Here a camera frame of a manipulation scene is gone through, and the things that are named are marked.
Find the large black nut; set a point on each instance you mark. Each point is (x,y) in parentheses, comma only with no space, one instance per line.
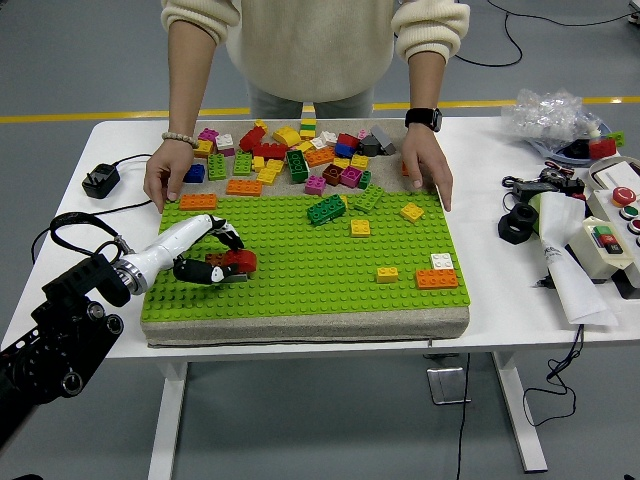
(510,231)

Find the person's body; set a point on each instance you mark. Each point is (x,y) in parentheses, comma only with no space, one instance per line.
(320,45)

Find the dark grey round brick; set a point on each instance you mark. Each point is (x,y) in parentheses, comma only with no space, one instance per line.
(369,145)

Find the yellow square brick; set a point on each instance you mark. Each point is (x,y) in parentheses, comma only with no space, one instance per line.
(359,161)
(205,150)
(412,212)
(360,228)

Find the black round motor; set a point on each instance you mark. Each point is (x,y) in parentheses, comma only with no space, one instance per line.
(551,175)

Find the metal floor plate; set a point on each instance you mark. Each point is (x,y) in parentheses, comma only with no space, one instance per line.
(447,385)

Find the person's right hand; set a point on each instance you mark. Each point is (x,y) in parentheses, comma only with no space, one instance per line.
(167,167)

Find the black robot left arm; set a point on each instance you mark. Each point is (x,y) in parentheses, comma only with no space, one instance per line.
(55,330)

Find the magenta hollow brick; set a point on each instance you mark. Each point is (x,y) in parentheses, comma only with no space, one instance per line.
(351,176)

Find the person's right forearm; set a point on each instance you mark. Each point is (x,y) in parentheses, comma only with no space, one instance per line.
(190,80)

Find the green studded baseplate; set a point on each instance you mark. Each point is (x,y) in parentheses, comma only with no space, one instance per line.
(310,290)

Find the white paper sheet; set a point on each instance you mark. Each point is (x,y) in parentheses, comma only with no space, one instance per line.
(575,290)

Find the yellow curved brick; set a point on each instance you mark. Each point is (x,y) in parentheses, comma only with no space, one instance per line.
(287,136)

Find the person's left hand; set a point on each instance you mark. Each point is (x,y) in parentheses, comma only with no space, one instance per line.
(427,160)

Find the grey long brick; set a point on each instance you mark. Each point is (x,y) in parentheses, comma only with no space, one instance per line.
(242,277)

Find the black wristwatch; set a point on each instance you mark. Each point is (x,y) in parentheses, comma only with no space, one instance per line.
(424,119)

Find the grey sloped brick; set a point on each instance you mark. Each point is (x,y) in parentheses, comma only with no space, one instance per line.
(384,140)

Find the red curved brick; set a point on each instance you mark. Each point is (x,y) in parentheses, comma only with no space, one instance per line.
(245,261)

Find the black power adapter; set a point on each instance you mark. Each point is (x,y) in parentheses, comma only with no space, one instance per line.
(100,181)

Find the small pink brick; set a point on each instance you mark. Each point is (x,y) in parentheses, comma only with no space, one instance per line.
(363,134)

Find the white button control box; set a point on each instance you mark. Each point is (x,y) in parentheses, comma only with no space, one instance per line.
(602,205)

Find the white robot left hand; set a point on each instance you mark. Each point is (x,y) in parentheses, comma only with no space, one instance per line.
(170,240)

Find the small dark green brick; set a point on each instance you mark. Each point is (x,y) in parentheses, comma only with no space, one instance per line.
(364,179)

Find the black servo module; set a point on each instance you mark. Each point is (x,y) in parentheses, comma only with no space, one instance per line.
(572,186)

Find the yellow long brick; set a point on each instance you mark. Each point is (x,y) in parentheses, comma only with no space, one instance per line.
(270,172)

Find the light blue bowl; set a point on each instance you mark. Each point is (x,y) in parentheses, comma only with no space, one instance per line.
(547,150)

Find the brown square brick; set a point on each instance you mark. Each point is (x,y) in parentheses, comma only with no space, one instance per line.
(215,258)

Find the white square brick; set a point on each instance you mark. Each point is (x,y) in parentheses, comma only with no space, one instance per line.
(225,141)
(442,261)

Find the red long brick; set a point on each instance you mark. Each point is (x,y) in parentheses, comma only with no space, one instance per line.
(270,151)

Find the clear plastic bag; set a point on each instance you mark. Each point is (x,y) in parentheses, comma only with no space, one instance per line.
(545,117)

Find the dark green long brick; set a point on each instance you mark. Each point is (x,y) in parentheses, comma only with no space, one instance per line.
(326,210)
(297,166)

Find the grey-brown mat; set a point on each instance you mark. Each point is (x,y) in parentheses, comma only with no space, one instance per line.
(300,330)

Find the person's left forearm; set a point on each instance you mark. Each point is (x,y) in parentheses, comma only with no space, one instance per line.
(426,80)

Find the white table leg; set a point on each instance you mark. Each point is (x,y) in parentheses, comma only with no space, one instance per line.
(520,415)
(167,425)

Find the small white switch box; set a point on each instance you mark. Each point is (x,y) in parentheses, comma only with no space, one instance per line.
(585,250)

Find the pink square brick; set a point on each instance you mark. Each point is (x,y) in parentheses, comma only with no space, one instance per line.
(315,185)

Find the dark red hollow brick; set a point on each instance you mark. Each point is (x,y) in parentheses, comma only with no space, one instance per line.
(332,174)

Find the yellow floor tape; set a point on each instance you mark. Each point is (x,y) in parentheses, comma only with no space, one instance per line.
(50,119)

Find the small lime green brick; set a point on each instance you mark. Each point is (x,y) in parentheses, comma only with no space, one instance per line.
(617,139)

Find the blue square brick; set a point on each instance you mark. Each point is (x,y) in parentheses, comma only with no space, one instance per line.
(197,174)

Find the yellow and green stacked brick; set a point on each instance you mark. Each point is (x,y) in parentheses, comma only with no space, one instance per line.
(309,129)

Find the black power brick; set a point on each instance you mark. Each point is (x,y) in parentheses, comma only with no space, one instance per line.
(535,188)

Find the small yellow brick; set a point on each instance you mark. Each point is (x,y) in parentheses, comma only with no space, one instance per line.
(387,275)
(261,126)
(258,163)

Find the orange long brick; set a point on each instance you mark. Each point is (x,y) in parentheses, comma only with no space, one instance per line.
(198,201)
(244,187)
(437,279)

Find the black plastic part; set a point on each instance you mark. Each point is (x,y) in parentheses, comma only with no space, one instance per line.
(577,149)

